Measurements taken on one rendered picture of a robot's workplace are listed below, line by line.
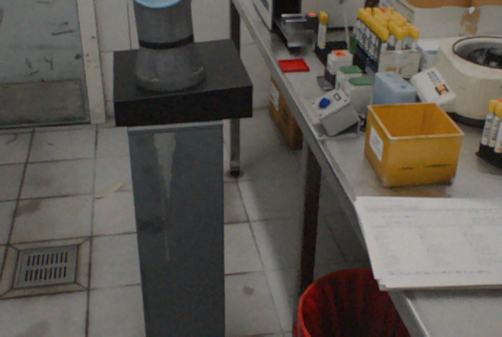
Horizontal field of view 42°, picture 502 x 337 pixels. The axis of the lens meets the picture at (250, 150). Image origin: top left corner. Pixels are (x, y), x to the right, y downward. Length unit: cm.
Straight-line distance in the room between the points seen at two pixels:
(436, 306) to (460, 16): 95
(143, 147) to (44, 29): 186
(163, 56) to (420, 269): 67
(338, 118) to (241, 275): 113
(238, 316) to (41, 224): 91
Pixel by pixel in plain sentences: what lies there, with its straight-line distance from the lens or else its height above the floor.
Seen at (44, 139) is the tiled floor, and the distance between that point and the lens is 328.
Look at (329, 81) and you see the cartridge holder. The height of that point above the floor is 89.
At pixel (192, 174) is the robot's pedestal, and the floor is 75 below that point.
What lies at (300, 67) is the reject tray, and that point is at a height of 88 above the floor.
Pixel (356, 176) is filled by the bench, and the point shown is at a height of 88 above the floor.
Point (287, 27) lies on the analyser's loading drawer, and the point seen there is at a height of 93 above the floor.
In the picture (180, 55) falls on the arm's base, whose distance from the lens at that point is 136.
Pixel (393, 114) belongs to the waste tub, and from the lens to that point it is 127.
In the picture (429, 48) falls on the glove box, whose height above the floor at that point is 94.
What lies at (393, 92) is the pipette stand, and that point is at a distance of 134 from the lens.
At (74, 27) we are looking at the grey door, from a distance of 319.
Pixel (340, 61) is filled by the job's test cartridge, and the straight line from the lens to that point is 154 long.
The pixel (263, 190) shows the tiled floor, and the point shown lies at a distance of 277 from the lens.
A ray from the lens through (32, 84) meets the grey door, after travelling 331.
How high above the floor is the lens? 150
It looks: 29 degrees down
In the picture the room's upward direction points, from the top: 1 degrees clockwise
